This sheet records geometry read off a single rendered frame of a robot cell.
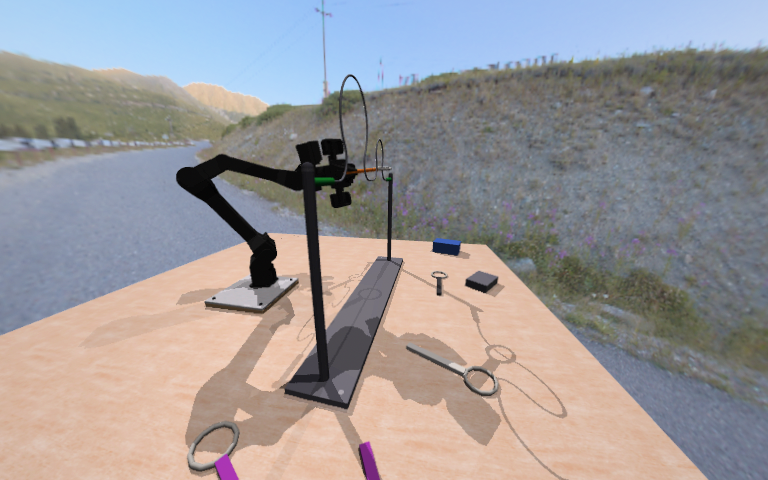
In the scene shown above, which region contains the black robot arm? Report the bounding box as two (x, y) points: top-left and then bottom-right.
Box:
(176, 140), (323, 287)

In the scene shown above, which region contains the grey loop with purple handle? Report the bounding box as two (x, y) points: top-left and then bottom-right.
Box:
(187, 421), (240, 480)
(359, 442), (380, 480)

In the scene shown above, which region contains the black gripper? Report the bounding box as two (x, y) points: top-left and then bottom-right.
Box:
(315, 138), (358, 208)

